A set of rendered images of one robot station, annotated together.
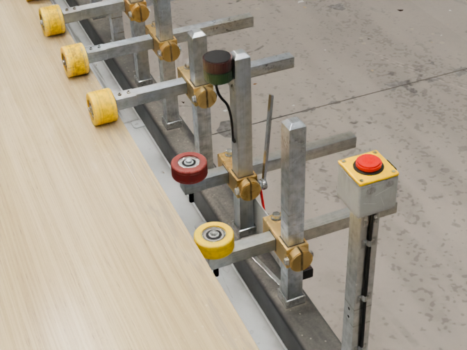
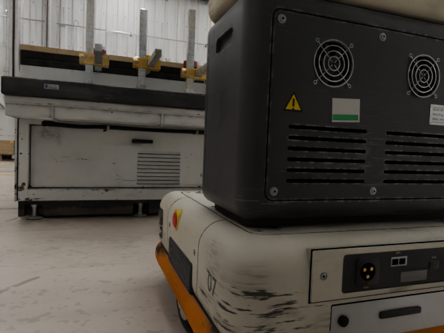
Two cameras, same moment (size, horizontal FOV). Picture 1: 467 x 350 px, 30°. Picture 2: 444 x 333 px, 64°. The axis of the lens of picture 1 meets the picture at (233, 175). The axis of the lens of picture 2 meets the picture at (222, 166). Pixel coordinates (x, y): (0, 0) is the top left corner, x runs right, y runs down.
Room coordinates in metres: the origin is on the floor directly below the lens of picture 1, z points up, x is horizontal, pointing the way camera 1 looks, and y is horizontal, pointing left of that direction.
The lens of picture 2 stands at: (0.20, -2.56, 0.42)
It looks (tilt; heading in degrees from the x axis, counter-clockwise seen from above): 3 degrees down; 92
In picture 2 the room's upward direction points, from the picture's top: 2 degrees clockwise
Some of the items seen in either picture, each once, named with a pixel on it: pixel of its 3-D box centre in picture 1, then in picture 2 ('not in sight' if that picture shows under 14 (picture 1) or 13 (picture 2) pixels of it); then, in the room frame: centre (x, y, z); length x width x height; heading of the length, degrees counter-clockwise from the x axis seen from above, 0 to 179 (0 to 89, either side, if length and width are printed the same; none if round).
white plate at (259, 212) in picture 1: (258, 218); not in sight; (1.54, -0.05, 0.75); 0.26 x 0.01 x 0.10; 22
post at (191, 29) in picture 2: not in sight; (190, 55); (-0.06, -0.67, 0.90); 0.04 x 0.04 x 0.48; 22
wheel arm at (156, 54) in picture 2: not in sight; (150, 63); (-0.24, -0.79, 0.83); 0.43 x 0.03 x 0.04; 112
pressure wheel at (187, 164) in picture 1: (190, 180); not in sight; (1.56, 0.10, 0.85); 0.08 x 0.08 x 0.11
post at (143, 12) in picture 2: not in sight; (142, 57); (-0.29, -0.76, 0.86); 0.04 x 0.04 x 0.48; 22
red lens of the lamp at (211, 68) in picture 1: (217, 62); not in sight; (1.55, 0.02, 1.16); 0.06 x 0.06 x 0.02
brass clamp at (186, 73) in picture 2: not in sight; (193, 74); (-0.04, -0.66, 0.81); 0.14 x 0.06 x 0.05; 22
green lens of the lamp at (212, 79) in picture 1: (217, 72); not in sight; (1.55, 0.02, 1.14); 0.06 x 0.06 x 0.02
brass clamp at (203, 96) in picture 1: (197, 86); not in sight; (1.82, 0.08, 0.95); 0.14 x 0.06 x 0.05; 22
